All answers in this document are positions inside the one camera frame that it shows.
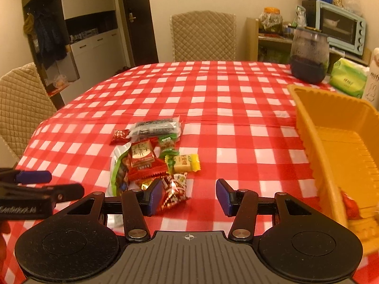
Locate quilted beige chair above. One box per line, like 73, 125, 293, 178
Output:
1, 62, 57, 159
170, 10, 236, 62

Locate red checkered tablecloth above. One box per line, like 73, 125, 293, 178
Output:
0, 61, 379, 284

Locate small red candy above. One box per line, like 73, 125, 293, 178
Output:
110, 129, 131, 145

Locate white cabinet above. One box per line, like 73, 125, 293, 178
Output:
22, 0, 127, 108

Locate light blue toaster oven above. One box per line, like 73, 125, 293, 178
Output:
315, 0, 366, 56

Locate quilted beige chair back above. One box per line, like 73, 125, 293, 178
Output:
170, 10, 236, 62

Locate black seaweed snack pack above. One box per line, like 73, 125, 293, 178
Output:
127, 117, 182, 140

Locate large red snack packet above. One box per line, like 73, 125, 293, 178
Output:
128, 138, 168, 182

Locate green candy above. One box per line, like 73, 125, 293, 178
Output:
158, 133, 179, 159

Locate orange plastic tray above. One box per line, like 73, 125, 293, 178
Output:
287, 85, 378, 255

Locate white miffy bottle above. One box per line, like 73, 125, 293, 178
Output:
362, 48, 379, 109

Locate red gold candy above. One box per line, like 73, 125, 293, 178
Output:
135, 173, 188, 213

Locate dark door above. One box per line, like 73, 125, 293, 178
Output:
123, 0, 159, 66

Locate quilted beige chair left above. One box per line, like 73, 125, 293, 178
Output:
1, 62, 57, 159

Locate green tissue pack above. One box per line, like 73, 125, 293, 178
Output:
329, 58, 369, 99

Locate yellow cake snack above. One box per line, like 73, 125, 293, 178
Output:
164, 154, 201, 174

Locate wooden shelf unit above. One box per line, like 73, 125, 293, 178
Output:
244, 17, 372, 66

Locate orange lid jar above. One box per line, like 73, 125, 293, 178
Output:
258, 7, 283, 35

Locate glass jar dark contents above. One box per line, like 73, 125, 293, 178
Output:
290, 27, 329, 85

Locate white green snack bag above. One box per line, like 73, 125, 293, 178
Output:
108, 142, 131, 196

